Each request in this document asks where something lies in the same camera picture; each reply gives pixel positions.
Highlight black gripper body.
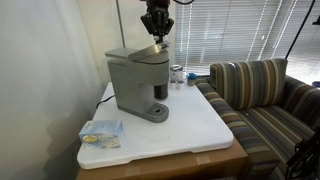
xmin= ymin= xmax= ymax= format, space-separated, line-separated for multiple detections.
xmin=145 ymin=0 xmax=172 ymax=18

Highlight grey coffee machine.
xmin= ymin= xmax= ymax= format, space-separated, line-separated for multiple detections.
xmin=104 ymin=41 xmax=170 ymax=124

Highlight thin metal pole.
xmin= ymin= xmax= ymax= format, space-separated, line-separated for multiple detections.
xmin=115 ymin=0 xmax=127 ymax=49

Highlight glass jar with metal lid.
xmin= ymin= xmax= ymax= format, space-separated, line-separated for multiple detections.
xmin=169 ymin=64 xmax=184 ymax=83

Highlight white window blinds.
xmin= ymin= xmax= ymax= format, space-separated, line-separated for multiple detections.
xmin=173 ymin=0 xmax=320 ymax=84

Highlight striped fabric sofa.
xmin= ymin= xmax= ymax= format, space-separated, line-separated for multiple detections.
xmin=194 ymin=58 xmax=320 ymax=180

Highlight blue and yellow packet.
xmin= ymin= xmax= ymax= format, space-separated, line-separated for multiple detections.
xmin=78 ymin=119 xmax=126 ymax=150

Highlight black tripod pole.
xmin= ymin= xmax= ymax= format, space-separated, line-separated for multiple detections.
xmin=284 ymin=0 xmax=317 ymax=60

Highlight brown cardboard box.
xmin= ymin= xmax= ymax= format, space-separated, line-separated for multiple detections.
xmin=75 ymin=138 xmax=249 ymax=180

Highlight black metal stand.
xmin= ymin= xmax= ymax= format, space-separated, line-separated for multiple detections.
xmin=284 ymin=131 xmax=320 ymax=180

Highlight black power cable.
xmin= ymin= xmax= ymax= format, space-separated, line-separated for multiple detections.
xmin=95 ymin=94 xmax=116 ymax=110

